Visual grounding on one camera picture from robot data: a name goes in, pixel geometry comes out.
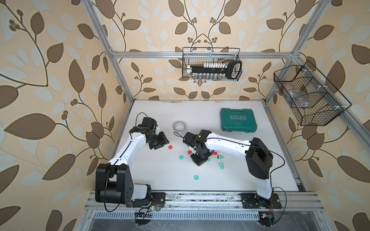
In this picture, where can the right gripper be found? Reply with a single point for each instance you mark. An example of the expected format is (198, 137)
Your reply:
(198, 161)

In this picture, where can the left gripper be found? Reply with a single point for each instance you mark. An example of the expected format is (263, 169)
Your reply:
(162, 140)

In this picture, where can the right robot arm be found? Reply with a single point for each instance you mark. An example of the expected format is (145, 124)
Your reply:
(258, 158)

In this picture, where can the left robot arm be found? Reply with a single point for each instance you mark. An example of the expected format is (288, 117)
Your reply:
(113, 181)

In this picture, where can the clear tape roll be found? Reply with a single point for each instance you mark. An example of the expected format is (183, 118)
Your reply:
(179, 126)

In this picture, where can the green tool case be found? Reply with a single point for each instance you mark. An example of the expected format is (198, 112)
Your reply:
(241, 120)

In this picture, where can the black white tool in basket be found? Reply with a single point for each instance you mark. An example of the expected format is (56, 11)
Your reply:
(230, 70)

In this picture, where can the plastic bag in basket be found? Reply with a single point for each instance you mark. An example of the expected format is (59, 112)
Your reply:
(297, 98)

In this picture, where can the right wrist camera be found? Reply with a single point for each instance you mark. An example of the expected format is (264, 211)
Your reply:
(188, 139)

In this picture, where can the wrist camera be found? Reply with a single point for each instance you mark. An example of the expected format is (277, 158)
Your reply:
(188, 139)
(149, 123)

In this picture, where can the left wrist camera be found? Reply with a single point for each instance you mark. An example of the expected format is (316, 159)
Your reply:
(149, 123)

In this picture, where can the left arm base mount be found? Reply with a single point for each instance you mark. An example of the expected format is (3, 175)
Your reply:
(153, 199)

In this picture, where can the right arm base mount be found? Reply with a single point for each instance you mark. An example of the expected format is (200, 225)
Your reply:
(254, 201)

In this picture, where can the back wire basket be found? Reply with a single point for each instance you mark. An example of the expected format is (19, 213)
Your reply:
(201, 55)

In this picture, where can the wire basket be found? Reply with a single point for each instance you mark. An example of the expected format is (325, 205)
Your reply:
(201, 55)
(327, 100)

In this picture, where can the right wire basket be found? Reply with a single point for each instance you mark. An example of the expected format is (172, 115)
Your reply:
(327, 100)

